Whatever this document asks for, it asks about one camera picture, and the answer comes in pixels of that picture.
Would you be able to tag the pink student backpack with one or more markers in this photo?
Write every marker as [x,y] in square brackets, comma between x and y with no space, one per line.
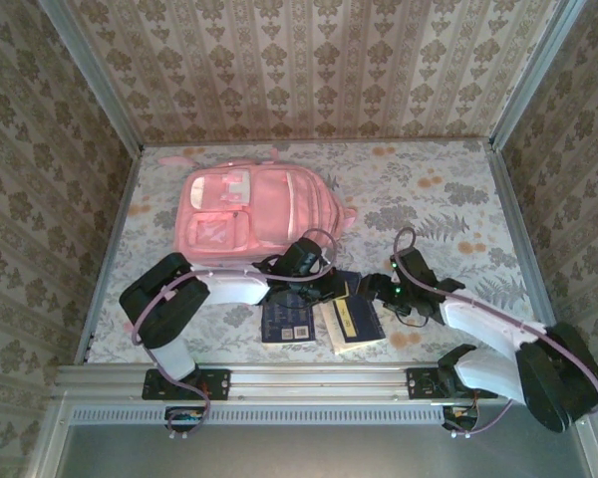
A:
[269,209]

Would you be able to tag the dark blue QR code book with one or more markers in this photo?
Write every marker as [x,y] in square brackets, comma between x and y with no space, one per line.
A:
[289,323]

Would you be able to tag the dark blue yellow-label notebook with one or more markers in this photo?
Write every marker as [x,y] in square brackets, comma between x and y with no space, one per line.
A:
[364,323]

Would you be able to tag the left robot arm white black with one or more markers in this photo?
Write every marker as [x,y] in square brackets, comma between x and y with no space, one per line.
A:
[234,289]

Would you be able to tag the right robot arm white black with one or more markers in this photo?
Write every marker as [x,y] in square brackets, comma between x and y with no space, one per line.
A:
[483,318]

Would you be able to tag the grey metal panel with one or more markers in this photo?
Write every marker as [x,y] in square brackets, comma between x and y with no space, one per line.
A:
[329,453]

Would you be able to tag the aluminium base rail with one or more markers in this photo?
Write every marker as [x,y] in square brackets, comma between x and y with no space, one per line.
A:
[319,381]

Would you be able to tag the aluminium frame post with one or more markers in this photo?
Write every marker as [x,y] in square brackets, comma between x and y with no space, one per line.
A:
[93,74]
[536,74]

